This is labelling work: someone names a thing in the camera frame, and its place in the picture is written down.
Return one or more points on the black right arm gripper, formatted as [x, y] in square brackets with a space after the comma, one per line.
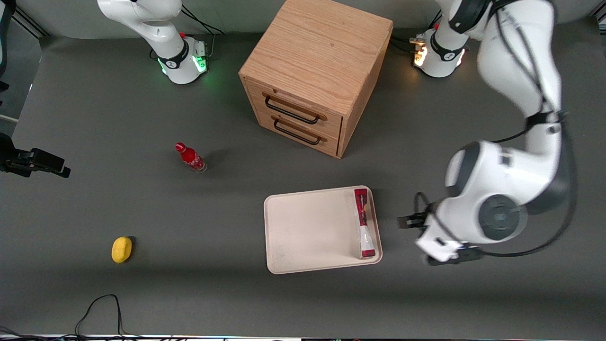
[21, 161]

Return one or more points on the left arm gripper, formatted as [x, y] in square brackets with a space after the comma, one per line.
[413, 220]

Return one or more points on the red cookie box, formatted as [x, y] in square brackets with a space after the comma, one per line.
[363, 237]

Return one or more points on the white rectangular tray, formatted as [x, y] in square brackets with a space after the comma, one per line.
[307, 232]

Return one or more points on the yellow lemon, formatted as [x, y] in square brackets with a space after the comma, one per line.
[121, 249]

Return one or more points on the wooden drawer front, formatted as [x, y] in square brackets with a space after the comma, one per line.
[333, 146]
[334, 123]

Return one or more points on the red cola bottle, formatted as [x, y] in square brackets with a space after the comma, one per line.
[191, 157]

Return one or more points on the wooden drawer cabinet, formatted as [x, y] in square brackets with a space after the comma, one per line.
[317, 52]

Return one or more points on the black frame bar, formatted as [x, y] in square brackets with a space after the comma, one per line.
[31, 23]

